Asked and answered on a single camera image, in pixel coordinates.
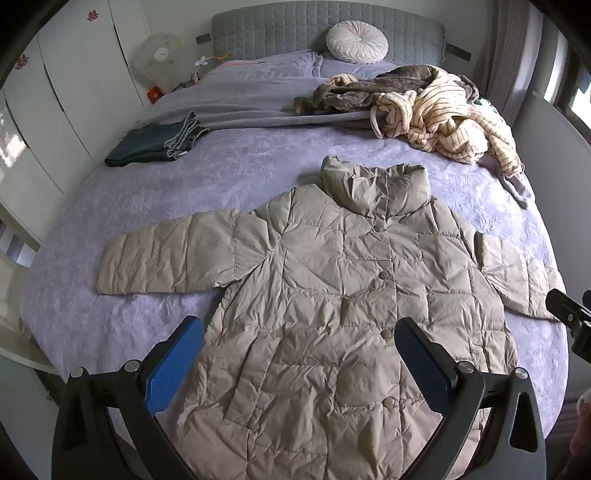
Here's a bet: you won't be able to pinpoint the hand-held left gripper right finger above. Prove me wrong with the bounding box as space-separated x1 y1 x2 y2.
393 316 547 480

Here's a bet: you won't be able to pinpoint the window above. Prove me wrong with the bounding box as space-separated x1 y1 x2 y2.
542 32 591 125

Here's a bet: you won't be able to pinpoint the bed with purple cover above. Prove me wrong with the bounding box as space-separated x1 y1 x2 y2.
18 51 571 444

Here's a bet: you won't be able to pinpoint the folded blue jeans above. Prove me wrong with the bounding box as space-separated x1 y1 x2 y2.
105 112 212 168

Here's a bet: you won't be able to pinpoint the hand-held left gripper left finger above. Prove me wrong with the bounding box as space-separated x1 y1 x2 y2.
51 315 206 480

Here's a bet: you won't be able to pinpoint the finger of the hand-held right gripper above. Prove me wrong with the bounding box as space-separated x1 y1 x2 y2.
545 288 591 334

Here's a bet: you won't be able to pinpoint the beige puffer jacket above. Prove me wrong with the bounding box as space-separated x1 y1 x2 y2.
96 155 561 480

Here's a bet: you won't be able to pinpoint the cream striped robe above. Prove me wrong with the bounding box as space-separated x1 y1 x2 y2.
368 65 523 178

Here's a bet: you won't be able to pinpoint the light curtain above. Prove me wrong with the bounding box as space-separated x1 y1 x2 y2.
482 0 546 121

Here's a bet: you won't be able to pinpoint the person's right forearm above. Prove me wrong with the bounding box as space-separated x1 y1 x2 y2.
569 389 591 464

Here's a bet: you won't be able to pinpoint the white electric fan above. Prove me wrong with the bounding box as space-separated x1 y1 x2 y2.
133 32 185 89

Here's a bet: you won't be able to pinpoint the grey quilted headboard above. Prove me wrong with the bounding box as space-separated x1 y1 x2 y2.
211 0 447 64

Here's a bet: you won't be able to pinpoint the round white cushion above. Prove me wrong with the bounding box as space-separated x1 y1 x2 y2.
325 21 389 65

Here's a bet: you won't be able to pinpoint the white wardrobe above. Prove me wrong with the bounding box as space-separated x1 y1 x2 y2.
0 0 218 232

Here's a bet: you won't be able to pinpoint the brown fluffy garment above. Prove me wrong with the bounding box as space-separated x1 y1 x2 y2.
294 65 480 116

